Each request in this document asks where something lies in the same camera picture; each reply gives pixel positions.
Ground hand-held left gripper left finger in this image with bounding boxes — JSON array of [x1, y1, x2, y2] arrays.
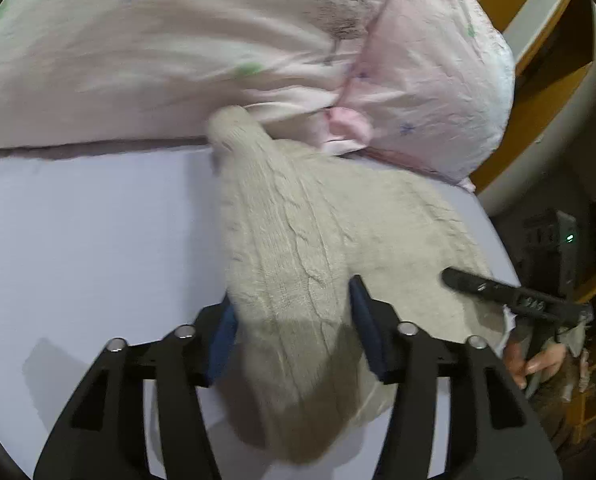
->
[[33, 296, 241, 480]]

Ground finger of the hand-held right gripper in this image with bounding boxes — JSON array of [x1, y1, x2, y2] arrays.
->
[[442, 267, 519, 305]]

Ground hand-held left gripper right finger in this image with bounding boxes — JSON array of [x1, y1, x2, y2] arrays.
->
[[348, 275, 563, 480]]

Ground beige cable-knit sweater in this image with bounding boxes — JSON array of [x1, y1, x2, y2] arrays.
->
[[206, 106, 509, 464]]

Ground person's right hand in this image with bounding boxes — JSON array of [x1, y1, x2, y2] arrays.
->
[[504, 332, 566, 389]]

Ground pink floral pillow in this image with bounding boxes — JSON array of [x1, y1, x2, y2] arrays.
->
[[320, 0, 516, 192]]

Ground pink floral quilt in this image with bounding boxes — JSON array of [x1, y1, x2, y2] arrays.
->
[[0, 0, 393, 153]]

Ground yellow wooden bed frame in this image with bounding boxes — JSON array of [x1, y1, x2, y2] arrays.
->
[[470, 0, 596, 431]]

